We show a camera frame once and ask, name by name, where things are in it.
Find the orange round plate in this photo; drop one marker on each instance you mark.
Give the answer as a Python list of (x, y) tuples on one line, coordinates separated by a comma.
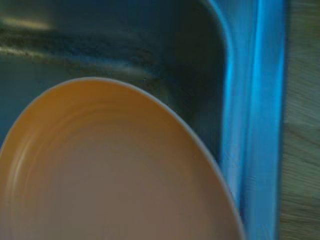
[(112, 165)]

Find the stainless steel double sink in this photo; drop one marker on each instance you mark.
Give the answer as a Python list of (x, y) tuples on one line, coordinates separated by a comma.
[(150, 37)]

